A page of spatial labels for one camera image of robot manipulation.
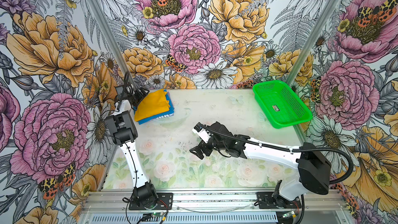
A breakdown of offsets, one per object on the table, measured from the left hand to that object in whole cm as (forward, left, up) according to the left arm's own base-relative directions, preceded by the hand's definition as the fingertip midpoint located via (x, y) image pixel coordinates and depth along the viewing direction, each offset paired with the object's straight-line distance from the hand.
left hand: (146, 96), depth 109 cm
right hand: (-42, -36, +7) cm, 55 cm away
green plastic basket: (-6, -94, -6) cm, 95 cm away
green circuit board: (-67, -18, -6) cm, 69 cm away
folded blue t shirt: (-11, -18, -4) cm, 21 cm away
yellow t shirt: (-4, -6, -2) cm, 8 cm away
